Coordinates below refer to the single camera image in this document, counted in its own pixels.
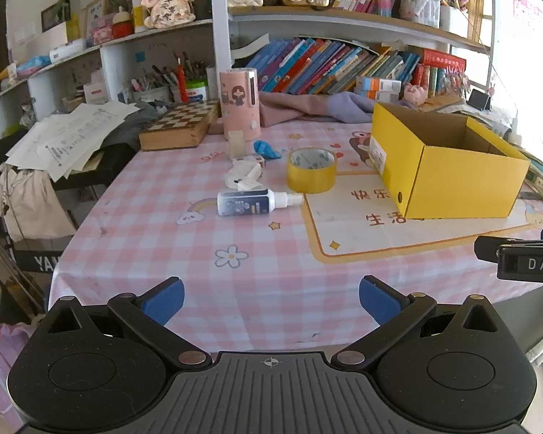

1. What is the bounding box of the yellow cardboard box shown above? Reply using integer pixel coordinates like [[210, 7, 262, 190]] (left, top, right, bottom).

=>
[[370, 102, 531, 221]]

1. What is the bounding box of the white folded card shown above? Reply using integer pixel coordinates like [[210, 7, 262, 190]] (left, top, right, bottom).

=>
[[226, 162, 261, 186]]

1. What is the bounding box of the white storage box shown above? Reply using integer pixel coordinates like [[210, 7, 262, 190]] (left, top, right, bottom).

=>
[[440, 4, 470, 39]]

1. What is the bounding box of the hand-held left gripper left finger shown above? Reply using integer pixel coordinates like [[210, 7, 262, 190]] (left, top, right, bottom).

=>
[[47, 277, 213, 370]]

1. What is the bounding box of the pink cylinder container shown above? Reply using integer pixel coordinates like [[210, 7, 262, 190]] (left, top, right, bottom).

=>
[[219, 68, 262, 142]]

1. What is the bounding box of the pile of printed papers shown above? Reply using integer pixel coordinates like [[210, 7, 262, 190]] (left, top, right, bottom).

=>
[[4, 102, 141, 182]]

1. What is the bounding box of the orange and blue box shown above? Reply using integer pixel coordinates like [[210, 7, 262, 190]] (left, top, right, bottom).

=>
[[357, 90, 401, 102], [355, 76, 403, 92]]

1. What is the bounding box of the black picture frame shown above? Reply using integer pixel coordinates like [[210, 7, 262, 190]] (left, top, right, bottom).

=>
[[41, 0, 73, 32]]

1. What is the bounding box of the beige cloth bag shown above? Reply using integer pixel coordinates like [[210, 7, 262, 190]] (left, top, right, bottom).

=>
[[0, 163, 75, 242]]

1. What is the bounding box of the yellow tape roll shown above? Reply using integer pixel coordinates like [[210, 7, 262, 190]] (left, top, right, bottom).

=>
[[286, 147, 338, 194]]

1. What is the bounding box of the white bookshelf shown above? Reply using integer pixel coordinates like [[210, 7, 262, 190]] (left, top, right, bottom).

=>
[[0, 0, 498, 141]]

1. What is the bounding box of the black electronic keyboard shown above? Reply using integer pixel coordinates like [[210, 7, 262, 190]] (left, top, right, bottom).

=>
[[13, 142, 139, 276]]

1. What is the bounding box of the clear pen holder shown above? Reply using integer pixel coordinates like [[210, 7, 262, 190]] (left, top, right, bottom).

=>
[[400, 0, 441, 25]]

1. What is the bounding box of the red jar with wooden lid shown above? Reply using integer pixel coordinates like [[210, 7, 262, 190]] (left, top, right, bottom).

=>
[[112, 7, 134, 39]]

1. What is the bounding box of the pink patterned box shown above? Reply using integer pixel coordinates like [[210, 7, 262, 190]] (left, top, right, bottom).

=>
[[90, 13, 116, 46]]

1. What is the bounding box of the translucent white cube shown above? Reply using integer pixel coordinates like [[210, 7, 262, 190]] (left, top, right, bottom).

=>
[[228, 129, 246, 159]]

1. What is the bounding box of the wooden chessboard box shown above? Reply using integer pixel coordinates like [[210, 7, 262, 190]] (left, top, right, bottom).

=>
[[139, 101, 222, 151]]

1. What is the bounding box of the white box with red label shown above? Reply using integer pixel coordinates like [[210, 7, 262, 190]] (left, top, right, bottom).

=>
[[84, 81, 107, 105]]

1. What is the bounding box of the yellow and white bottle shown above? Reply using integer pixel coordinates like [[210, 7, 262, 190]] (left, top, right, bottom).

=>
[[131, 0, 150, 32]]

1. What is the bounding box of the blue tissue pack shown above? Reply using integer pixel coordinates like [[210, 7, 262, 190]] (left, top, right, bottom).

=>
[[16, 55, 50, 77]]

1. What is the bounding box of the green lid jar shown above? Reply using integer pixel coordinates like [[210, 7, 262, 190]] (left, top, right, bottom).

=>
[[185, 79, 209, 101]]

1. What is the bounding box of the pink and purple cloth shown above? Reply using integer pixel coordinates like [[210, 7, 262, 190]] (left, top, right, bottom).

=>
[[208, 92, 405, 134]]

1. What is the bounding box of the crumpled blue wrapper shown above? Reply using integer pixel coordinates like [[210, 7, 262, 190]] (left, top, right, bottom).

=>
[[253, 140, 282, 160]]

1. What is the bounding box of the white pen cup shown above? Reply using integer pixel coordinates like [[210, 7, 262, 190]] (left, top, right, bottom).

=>
[[133, 87, 170, 102]]

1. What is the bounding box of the bunch of pens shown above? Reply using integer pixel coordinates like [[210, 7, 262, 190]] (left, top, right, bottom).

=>
[[131, 52, 209, 93]]

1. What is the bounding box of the small spray bottle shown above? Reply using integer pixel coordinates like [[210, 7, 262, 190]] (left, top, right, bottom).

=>
[[216, 188, 305, 218]]

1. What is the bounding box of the lilac backpack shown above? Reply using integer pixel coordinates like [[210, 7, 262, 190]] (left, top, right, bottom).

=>
[[0, 323, 32, 430]]

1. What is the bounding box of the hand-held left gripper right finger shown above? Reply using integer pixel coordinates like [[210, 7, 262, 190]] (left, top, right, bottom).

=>
[[330, 276, 501, 369]]

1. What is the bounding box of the red thick book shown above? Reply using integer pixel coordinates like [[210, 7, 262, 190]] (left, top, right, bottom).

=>
[[423, 50, 467, 71]]

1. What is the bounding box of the black phone stand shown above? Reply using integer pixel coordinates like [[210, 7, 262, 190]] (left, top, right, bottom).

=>
[[467, 89, 493, 111]]

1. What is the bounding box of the stack of yellow notebooks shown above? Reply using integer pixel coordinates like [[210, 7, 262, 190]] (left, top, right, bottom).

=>
[[468, 0, 486, 43]]

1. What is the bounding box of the small pink pig plush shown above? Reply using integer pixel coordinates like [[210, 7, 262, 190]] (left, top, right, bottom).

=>
[[402, 84, 428, 107]]

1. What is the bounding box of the dark grey cloth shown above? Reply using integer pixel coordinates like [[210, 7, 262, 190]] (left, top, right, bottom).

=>
[[102, 104, 173, 148]]

